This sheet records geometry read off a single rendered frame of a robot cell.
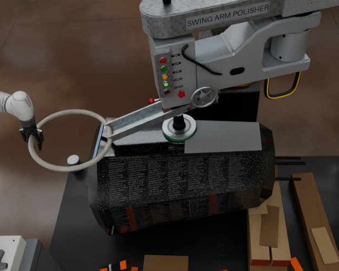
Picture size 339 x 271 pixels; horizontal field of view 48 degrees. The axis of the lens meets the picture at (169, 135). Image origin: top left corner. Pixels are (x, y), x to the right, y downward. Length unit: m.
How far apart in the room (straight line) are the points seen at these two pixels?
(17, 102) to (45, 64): 2.52
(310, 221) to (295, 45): 1.30
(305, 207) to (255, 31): 1.45
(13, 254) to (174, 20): 1.37
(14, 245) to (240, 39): 1.55
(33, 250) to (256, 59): 1.53
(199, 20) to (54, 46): 3.27
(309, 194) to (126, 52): 2.59
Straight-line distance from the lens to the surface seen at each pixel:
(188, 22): 1.80
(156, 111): 2.29
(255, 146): 2.31
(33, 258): 2.16
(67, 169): 2.16
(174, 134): 2.33
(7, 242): 2.15
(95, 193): 2.41
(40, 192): 3.39
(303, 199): 2.98
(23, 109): 2.18
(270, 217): 2.71
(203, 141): 2.33
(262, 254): 2.59
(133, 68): 4.24
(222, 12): 1.83
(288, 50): 2.17
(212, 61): 1.99
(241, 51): 2.02
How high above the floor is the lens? 2.60
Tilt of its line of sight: 49 degrees down
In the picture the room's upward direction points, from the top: 7 degrees counter-clockwise
